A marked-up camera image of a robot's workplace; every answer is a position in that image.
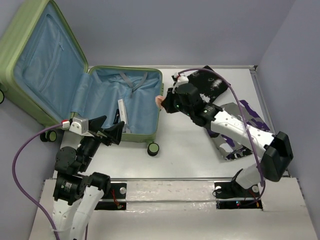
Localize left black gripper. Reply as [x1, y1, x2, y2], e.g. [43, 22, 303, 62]
[79, 114, 126, 170]

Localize small black cosmetic tube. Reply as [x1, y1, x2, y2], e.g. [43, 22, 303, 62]
[113, 109, 120, 125]

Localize white rectangular tube box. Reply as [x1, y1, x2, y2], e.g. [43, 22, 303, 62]
[118, 98, 131, 134]

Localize black white tie-dye shirt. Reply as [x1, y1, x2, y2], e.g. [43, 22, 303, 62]
[187, 70, 229, 104]

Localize purple grey camouflage garment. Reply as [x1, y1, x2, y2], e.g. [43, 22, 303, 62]
[207, 99, 271, 161]

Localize green hard-shell suitcase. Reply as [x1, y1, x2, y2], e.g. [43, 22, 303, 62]
[0, 0, 164, 156]

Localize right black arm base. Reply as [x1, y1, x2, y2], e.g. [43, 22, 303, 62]
[212, 181, 263, 210]

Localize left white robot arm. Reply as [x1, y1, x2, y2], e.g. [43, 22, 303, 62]
[52, 115, 125, 240]

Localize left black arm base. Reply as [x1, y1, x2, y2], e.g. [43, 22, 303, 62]
[95, 182, 127, 211]

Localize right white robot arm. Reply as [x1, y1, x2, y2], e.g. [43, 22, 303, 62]
[156, 83, 293, 199]

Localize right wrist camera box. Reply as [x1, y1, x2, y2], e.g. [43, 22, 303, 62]
[171, 72, 189, 89]

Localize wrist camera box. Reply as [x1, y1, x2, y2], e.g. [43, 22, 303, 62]
[69, 116, 89, 136]
[171, 72, 189, 89]

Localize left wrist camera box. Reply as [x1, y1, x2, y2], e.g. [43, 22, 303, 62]
[69, 116, 89, 136]

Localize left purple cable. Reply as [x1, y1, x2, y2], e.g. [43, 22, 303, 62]
[11, 119, 88, 240]

